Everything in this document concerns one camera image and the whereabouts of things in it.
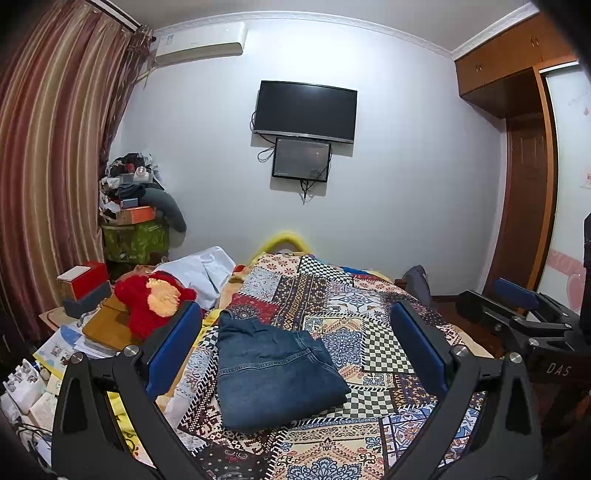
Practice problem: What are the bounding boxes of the dark curtain rod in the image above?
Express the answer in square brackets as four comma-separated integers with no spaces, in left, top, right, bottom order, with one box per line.
[90,0,153,33]

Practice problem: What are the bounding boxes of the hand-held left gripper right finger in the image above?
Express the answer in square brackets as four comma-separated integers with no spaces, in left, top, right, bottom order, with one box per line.
[390,300,543,480]

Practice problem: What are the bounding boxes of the white sliding wardrobe door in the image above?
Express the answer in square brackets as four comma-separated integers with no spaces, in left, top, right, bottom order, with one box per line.
[542,62,591,315]

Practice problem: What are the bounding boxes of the dark grey box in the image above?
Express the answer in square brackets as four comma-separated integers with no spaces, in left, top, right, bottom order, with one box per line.
[62,281,114,318]

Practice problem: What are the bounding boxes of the orange box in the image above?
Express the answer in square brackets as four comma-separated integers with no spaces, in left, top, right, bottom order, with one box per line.
[115,206,157,225]

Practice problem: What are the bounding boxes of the wooden overhead cabinet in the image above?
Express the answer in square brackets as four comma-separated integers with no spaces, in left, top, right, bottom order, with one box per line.
[454,11,583,118]

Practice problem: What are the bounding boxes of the patchwork printed blanket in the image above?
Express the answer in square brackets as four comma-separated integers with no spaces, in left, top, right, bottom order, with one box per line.
[175,251,495,480]

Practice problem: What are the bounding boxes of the pile of clothes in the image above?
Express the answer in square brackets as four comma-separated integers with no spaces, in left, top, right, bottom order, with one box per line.
[99,152,162,217]

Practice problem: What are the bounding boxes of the red white box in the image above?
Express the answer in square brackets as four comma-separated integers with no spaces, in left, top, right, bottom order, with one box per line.
[57,261,112,301]

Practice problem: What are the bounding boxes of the small black wall monitor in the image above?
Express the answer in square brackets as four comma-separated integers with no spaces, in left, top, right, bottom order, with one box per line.
[272,137,332,183]

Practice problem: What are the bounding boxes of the pile of papers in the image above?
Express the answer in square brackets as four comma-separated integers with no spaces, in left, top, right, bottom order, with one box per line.
[32,323,121,379]

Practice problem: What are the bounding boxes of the white air conditioner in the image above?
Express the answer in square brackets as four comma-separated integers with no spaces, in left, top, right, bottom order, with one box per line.
[154,21,247,65]

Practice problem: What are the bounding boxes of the brown wooden door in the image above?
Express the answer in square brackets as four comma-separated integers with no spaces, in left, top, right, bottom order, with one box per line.
[482,117,552,301]

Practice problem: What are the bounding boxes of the grey blue backpack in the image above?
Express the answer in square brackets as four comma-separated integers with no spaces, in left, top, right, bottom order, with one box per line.
[402,264,432,305]

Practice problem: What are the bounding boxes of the black wall television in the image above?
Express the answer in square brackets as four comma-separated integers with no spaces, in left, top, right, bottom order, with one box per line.
[255,80,358,145]

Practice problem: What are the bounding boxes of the white printed carton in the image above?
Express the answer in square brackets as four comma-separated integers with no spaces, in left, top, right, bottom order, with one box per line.
[4,360,51,411]

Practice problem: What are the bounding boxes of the white cloth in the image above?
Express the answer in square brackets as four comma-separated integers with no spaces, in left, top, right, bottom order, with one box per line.
[152,247,237,310]

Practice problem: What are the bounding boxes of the striped brown curtain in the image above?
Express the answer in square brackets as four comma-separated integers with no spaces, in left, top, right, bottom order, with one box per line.
[0,0,155,342]

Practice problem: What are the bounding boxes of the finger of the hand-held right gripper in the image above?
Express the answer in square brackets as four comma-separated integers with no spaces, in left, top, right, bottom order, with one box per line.
[493,278,581,329]
[456,290,575,355]

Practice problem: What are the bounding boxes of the blue denim jeans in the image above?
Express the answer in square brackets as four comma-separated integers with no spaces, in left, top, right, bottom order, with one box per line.
[216,311,352,432]

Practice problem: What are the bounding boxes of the red plush toy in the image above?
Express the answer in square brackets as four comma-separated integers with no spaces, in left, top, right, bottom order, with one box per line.
[114,271,198,341]

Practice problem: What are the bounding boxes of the yellow bed end rail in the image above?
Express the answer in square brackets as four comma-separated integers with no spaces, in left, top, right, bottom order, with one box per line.
[252,232,309,259]

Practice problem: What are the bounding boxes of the grey neck pillow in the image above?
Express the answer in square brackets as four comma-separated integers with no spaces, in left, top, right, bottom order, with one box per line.
[143,188,188,232]

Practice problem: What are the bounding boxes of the brown wooden board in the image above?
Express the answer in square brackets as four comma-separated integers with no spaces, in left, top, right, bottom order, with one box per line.
[83,295,141,347]

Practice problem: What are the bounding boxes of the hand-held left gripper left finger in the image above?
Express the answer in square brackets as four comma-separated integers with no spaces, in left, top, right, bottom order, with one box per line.
[52,300,206,480]

